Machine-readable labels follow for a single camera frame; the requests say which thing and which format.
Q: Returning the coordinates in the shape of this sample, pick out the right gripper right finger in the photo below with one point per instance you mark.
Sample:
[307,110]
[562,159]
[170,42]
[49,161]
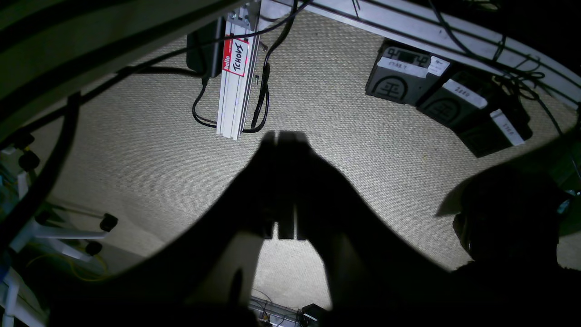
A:
[371,272]

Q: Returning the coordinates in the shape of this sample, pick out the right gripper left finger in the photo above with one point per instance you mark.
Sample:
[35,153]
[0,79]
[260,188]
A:
[204,277]

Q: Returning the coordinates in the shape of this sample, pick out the white chair base with casters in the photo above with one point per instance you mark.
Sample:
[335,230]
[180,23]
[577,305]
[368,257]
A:
[72,244]

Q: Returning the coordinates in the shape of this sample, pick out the black power adapter box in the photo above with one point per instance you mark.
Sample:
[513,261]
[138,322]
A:
[207,57]

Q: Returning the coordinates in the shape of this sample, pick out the aluminium extrusion post with label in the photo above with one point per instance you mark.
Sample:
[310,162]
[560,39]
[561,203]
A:
[238,68]

